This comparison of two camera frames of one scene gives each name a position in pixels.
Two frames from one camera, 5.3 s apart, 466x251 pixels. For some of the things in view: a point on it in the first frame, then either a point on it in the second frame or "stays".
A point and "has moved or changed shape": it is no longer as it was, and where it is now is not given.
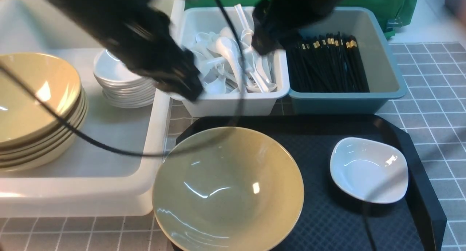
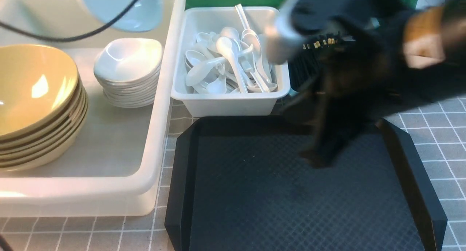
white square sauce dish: x=369 y=170 has moved or changed shape
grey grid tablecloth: x=431 y=114 stays
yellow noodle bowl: x=243 y=191 → x=36 y=82
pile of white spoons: x=225 y=62 stays
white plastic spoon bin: x=237 y=81 stays
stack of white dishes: x=122 y=87 stays
